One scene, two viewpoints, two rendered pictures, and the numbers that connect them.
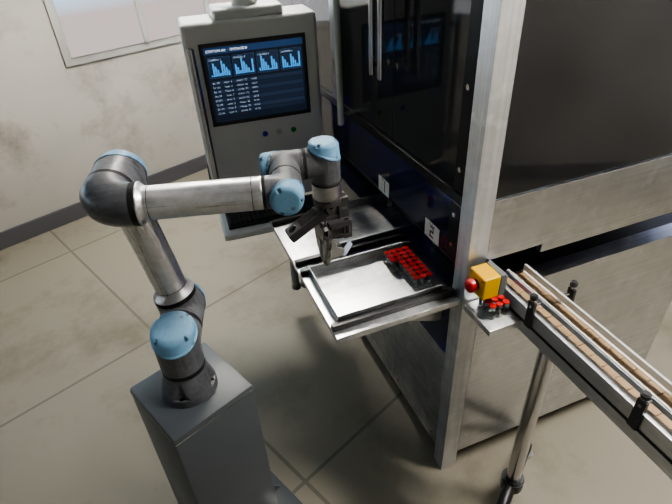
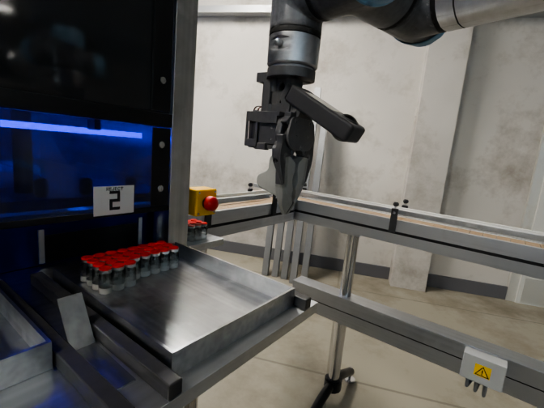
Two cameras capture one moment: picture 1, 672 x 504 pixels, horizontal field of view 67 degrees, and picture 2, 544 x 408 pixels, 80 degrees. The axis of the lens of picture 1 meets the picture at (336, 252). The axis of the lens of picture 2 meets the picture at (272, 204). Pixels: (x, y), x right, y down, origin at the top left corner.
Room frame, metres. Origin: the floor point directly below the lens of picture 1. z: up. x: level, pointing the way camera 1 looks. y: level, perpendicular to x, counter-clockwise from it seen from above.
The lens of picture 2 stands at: (1.42, 0.43, 1.16)
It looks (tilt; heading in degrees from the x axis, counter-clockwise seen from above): 10 degrees down; 236
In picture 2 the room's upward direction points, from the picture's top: 5 degrees clockwise
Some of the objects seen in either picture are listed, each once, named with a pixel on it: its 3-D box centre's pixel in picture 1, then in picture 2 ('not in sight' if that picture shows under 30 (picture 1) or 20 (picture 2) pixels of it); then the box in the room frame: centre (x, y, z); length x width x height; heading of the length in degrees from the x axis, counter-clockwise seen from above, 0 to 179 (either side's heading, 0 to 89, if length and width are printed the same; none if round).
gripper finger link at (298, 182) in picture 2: (334, 253); (284, 182); (1.12, 0.01, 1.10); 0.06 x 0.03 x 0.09; 110
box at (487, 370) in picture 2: not in sight; (482, 368); (0.25, 0.03, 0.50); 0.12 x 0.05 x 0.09; 110
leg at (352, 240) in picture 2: not in sight; (342, 313); (0.37, -0.49, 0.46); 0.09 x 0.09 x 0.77; 20
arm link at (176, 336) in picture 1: (177, 342); not in sight; (0.96, 0.43, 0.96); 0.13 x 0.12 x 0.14; 6
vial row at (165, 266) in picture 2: (404, 269); (139, 265); (1.29, -0.22, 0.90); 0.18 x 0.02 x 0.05; 20
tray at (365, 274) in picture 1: (372, 280); (174, 286); (1.25, -0.11, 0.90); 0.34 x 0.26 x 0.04; 110
